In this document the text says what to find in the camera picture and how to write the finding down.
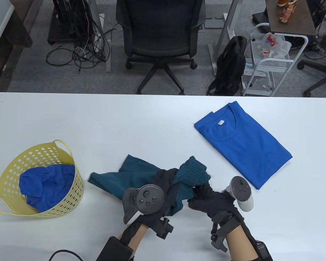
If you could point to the person's right hand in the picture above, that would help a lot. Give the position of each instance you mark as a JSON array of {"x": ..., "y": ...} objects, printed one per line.
[{"x": 217, "y": 204}]

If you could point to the person's left hand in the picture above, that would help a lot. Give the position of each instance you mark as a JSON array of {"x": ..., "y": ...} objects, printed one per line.
[{"x": 171, "y": 195}]

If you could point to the teal shorts clothes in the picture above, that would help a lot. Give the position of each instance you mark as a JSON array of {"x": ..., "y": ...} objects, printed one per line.
[{"x": 130, "y": 176}]

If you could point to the blue t-shirt clothes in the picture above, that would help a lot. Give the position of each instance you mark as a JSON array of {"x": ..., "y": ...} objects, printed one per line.
[{"x": 247, "y": 146}]

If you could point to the yellow perforated laundry basket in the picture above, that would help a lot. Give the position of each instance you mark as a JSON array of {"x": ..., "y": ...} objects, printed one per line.
[{"x": 70, "y": 201}]

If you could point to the blue towel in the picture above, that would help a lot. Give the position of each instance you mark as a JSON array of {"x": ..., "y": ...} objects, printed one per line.
[{"x": 46, "y": 182}]

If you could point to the person's right forearm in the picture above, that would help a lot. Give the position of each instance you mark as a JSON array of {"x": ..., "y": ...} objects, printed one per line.
[{"x": 240, "y": 244}]

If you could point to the person's left forearm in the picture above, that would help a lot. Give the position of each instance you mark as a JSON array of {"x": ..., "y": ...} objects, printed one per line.
[{"x": 138, "y": 236}]

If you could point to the grey white handheld controller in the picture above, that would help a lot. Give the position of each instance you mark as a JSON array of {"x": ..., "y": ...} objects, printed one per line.
[
  {"x": 243, "y": 193},
  {"x": 149, "y": 199}
]

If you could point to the black backpack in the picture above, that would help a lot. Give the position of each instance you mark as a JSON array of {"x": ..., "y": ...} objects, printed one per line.
[{"x": 231, "y": 68}]

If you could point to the white metal utility cart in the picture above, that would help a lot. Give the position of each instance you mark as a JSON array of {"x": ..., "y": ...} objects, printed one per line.
[{"x": 274, "y": 68}]

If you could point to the white desk leg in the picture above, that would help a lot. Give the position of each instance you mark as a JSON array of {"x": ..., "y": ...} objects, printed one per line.
[{"x": 107, "y": 54}]

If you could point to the black mesh office chair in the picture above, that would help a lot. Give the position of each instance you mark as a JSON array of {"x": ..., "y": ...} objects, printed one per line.
[{"x": 160, "y": 40}]

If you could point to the black swivel chair base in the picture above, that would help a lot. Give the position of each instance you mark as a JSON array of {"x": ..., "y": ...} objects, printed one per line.
[{"x": 319, "y": 70}]

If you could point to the white plastic bag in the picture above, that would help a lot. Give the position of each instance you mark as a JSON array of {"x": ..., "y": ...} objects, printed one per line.
[{"x": 277, "y": 46}]

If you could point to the silver metal desk leg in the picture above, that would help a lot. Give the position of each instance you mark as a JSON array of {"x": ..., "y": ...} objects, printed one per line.
[{"x": 225, "y": 30}]

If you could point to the grey desk foot plate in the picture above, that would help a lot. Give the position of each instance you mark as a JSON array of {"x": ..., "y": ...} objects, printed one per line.
[{"x": 213, "y": 23}]

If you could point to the black computer cabinet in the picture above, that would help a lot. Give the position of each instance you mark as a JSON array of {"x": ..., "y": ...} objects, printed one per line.
[{"x": 68, "y": 24}]

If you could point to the brown side table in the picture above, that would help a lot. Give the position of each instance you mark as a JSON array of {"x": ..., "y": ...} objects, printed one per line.
[{"x": 298, "y": 19}]

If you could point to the orange bottle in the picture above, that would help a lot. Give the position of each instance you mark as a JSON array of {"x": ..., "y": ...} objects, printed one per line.
[
  {"x": 287, "y": 12},
  {"x": 282, "y": 2}
]

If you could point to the dark wooden desk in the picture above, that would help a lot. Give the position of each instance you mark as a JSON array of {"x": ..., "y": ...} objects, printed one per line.
[{"x": 13, "y": 35}]

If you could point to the black glove bracket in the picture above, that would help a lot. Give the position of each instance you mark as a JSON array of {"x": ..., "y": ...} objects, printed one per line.
[
  {"x": 164, "y": 228},
  {"x": 222, "y": 233}
]

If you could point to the black box wrist camera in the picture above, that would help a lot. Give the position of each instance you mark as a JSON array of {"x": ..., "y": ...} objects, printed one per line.
[{"x": 115, "y": 250}]

